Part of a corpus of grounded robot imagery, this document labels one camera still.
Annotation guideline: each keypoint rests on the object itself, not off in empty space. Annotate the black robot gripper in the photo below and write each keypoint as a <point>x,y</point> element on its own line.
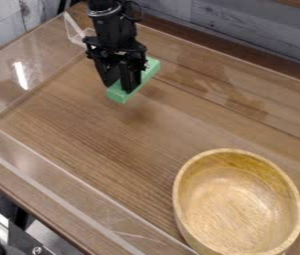
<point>114,49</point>

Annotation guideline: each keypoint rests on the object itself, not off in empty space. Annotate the green rectangular block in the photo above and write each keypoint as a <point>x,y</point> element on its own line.
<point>117,94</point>

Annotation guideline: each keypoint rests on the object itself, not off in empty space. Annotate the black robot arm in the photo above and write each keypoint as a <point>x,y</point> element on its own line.
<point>114,5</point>

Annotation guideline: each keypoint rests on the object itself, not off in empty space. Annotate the brown wooden bowl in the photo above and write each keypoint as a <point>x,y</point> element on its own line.
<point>236,204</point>

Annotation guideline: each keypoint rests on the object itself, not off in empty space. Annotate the clear acrylic enclosure walls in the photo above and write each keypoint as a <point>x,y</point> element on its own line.
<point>89,164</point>

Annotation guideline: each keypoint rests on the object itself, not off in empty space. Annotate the black metal table frame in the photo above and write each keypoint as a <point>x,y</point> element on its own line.
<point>25,236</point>

